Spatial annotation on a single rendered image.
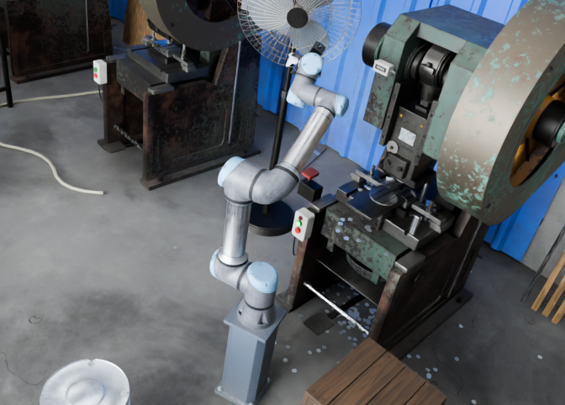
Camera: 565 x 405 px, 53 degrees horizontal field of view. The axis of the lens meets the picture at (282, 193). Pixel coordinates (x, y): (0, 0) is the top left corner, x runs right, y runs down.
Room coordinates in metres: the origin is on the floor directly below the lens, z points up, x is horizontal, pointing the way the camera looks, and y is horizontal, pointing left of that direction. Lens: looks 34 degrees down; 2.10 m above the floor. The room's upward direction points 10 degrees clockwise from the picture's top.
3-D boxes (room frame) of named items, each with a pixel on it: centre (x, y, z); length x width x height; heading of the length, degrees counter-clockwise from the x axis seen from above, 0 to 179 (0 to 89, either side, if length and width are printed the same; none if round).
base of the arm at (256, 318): (1.57, 0.02, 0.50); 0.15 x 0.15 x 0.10
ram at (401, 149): (2.12, -0.48, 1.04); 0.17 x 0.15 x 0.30; 141
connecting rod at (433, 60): (2.15, -0.51, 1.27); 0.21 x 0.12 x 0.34; 141
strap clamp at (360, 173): (2.26, -0.38, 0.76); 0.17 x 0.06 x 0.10; 51
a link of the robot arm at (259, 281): (1.57, 0.02, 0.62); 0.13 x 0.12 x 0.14; 65
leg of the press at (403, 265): (2.09, -0.80, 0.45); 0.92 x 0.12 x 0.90; 141
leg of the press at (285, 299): (2.43, -0.39, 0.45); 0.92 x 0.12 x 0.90; 141
